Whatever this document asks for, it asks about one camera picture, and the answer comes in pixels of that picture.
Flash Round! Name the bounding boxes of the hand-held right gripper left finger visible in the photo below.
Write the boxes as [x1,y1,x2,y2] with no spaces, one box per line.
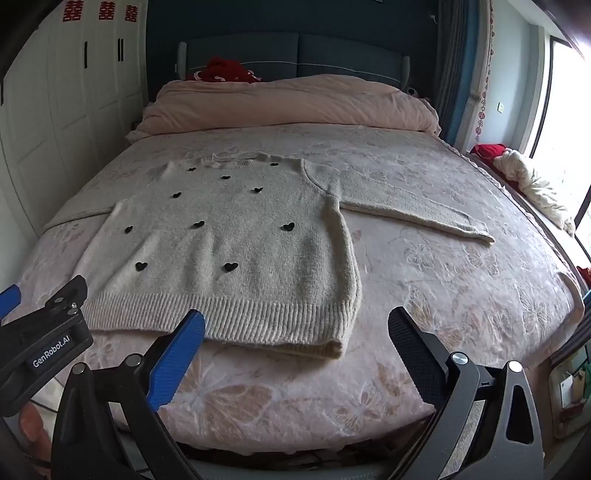
[51,310,206,480]

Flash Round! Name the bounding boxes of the blue padded headboard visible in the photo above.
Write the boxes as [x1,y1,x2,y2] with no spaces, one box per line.
[175,31,411,90]

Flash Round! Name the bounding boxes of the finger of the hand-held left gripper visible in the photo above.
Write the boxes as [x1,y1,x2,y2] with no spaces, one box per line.
[44,275,88,324]
[0,284,22,320]

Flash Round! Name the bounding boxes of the white wardrobe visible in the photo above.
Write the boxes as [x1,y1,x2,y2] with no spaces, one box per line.
[0,0,151,238]

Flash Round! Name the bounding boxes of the white cloth pile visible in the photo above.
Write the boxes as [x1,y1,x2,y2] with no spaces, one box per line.
[492,149,578,237]

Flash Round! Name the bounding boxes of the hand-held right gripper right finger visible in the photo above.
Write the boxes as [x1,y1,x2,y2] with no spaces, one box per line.
[387,306,546,480]

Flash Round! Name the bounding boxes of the cluttered storage box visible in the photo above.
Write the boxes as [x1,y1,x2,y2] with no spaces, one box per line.
[551,342,591,439]

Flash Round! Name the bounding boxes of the person's left hand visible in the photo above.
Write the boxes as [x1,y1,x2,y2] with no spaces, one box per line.
[21,402,54,467]

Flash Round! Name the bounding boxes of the window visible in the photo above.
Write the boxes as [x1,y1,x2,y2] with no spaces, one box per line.
[530,36,591,229]

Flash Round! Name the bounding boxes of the cream sweater with black hearts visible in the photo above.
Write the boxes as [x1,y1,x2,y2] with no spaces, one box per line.
[44,154,496,361]

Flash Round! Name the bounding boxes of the grey blue curtain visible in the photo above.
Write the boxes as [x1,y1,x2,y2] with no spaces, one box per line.
[436,0,481,153]

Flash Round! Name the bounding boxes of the red cloth by window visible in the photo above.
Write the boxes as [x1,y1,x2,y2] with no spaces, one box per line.
[471,144,509,163]

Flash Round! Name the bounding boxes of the pink duvet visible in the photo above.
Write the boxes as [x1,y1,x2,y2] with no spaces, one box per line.
[127,74,441,141]

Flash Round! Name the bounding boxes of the pink floral bedspread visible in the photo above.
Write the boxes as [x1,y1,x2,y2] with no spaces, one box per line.
[18,122,587,457]

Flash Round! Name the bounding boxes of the red hanging ornament string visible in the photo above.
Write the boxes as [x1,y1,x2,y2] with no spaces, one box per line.
[475,9,498,145]

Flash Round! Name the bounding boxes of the red cloth by headboard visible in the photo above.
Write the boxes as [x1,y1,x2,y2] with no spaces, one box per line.
[194,56,257,85]

